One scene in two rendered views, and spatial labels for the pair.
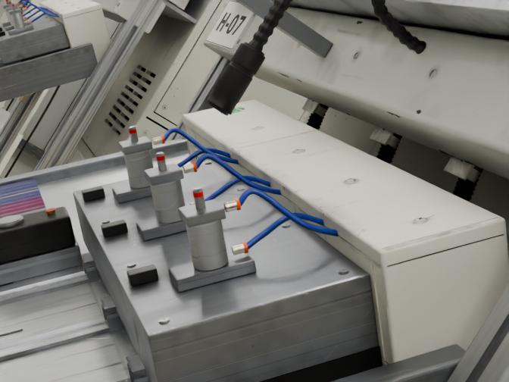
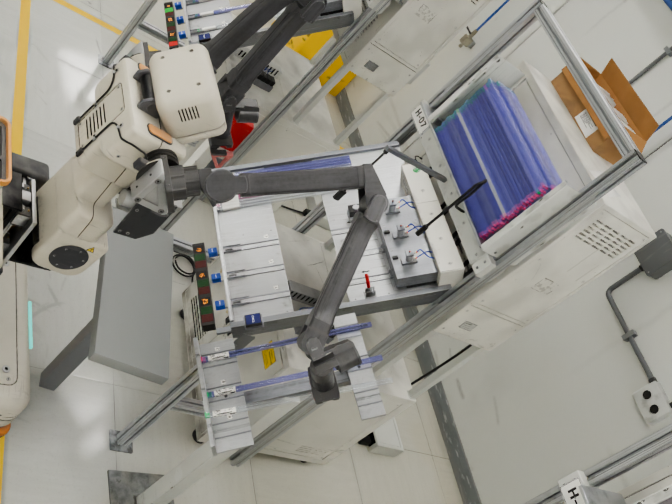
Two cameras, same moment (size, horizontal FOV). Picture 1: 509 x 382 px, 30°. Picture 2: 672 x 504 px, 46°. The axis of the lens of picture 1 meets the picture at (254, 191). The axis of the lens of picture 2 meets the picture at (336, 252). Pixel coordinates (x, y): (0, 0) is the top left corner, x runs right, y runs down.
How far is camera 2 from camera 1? 208 cm
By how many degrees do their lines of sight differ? 35
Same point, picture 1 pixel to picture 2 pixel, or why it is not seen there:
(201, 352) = (405, 280)
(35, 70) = (326, 22)
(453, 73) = (466, 228)
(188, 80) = (392, 29)
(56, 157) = (329, 59)
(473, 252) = (457, 272)
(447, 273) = (451, 275)
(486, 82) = (470, 238)
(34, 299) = not seen: hidden behind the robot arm
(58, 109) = not seen: outside the picture
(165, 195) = (400, 232)
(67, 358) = (374, 260)
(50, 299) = not seen: hidden behind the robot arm
